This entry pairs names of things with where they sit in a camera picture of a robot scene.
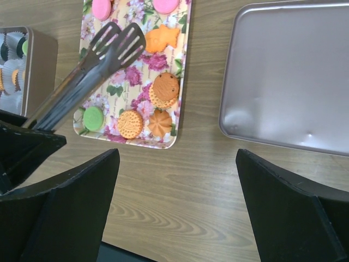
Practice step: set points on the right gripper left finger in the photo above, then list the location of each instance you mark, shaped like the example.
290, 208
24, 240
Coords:
61, 218

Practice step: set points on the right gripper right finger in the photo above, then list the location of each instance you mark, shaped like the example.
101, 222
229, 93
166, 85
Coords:
293, 218

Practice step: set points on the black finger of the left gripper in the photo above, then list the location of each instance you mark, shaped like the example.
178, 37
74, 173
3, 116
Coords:
23, 150

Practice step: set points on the green cookie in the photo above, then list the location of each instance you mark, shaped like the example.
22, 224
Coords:
22, 47
93, 118

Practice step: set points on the black cookie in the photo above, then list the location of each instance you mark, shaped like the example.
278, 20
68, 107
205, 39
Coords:
4, 51

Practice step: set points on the brown tin lid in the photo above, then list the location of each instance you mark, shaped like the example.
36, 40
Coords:
286, 76

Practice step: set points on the metal tongs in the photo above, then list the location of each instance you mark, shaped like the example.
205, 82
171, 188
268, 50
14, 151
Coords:
110, 50

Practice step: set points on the chocolate chip cookie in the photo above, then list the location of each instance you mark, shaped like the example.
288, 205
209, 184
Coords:
166, 86

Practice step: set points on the patterned round biscuit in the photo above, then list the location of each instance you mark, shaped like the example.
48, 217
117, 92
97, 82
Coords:
2, 88
130, 124

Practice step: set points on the plain orange round cookie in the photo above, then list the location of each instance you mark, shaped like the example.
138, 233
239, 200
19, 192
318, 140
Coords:
18, 80

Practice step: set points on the brown cookie tin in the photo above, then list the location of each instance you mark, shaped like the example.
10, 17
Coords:
39, 66

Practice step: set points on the floral serving tray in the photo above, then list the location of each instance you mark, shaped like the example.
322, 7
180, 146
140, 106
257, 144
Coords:
128, 89

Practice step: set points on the orange swirl cookie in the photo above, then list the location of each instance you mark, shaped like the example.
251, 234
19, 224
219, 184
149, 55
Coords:
160, 123

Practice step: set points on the square waffle biscuit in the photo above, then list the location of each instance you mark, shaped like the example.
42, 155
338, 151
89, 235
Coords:
157, 102

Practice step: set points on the pink round cookie left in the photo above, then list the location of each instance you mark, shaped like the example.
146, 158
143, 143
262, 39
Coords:
101, 9

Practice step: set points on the pink round cookie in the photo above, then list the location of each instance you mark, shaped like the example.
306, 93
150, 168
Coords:
101, 9
165, 6

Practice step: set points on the orange fish cookie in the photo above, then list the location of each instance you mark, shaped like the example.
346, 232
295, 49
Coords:
158, 39

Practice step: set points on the pink round cookie right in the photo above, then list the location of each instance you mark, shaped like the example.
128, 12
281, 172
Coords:
165, 6

